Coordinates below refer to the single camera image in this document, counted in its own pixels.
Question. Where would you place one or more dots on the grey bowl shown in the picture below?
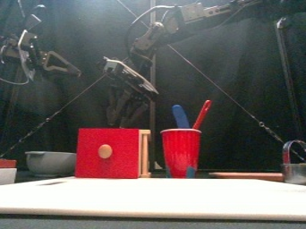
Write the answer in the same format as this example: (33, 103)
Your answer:
(51, 164)

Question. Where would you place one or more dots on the red wooden drawer box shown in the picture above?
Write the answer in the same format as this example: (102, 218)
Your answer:
(119, 161)

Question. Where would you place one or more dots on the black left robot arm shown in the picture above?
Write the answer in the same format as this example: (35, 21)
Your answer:
(10, 50)

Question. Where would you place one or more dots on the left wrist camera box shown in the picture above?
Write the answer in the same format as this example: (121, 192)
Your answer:
(33, 21)

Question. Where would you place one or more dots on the brown rectangular plate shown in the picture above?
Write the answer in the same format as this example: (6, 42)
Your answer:
(246, 176)

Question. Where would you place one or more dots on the vertical metal frame pole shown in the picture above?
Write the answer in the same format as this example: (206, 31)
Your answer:
(153, 113)

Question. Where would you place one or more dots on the red plastic cup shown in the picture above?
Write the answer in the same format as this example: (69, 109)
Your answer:
(181, 149)

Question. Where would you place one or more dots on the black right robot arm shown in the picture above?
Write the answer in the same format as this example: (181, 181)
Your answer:
(208, 10)

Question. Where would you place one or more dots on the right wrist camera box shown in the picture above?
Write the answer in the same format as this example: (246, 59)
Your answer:
(127, 74)

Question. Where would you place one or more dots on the small metal measuring cup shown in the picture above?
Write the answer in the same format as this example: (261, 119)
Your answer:
(294, 173)

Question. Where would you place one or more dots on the white cutting board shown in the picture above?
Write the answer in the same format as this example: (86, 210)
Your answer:
(159, 199)

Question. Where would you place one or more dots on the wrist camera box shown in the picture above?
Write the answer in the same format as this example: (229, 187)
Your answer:
(33, 21)
(127, 74)

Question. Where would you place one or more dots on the blue toy utensil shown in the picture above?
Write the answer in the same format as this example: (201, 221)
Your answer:
(180, 116)

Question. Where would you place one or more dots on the black metal frame post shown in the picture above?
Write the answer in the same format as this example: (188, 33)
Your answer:
(284, 59)

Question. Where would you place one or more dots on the red toy utensil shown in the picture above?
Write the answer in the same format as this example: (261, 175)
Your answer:
(202, 114)

